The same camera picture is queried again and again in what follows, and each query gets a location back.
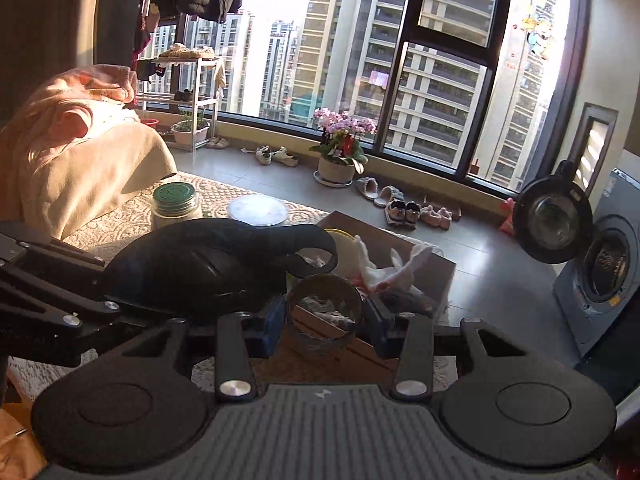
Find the green potted plant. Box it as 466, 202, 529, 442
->
170, 109, 211, 147

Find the round washing machine door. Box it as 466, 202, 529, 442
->
512, 159, 594, 265

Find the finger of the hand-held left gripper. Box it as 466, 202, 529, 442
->
0, 221, 107, 267
0, 260, 122, 367

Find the white plush bunny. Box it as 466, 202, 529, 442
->
350, 236, 442, 292

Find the glass jar with green lid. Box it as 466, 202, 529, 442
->
151, 182, 203, 232

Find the grey slipper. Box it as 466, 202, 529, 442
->
373, 185, 405, 209
354, 177, 384, 201

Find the pink floor toy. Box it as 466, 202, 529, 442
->
499, 197, 517, 237

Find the pair of beige shoes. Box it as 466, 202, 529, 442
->
158, 42, 217, 60

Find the cartoon window sticker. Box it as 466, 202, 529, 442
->
519, 14, 557, 62

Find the black window frame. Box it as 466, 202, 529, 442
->
135, 0, 592, 202

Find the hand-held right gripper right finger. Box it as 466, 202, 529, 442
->
362, 299, 532, 402

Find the orange cloth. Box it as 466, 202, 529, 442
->
0, 385, 48, 480

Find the round clear plastic container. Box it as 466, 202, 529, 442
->
227, 194, 289, 227

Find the beige fleece blanket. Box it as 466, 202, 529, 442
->
20, 109, 179, 242

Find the dark sneaker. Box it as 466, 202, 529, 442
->
403, 201, 426, 231
384, 199, 407, 229

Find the louvered wall panel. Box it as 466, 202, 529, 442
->
566, 102, 619, 202

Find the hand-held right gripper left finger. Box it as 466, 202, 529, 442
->
122, 300, 287, 404

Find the hanging red garment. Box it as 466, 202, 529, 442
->
131, 0, 162, 82

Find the potted pink orchid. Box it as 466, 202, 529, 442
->
308, 107, 378, 189

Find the black plush toy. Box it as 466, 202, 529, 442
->
99, 220, 339, 327

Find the cardboard box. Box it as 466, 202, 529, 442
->
286, 210, 457, 372

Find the white shoe rack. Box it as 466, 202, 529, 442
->
134, 54, 227, 152

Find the grey washing machine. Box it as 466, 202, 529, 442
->
552, 167, 640, 361

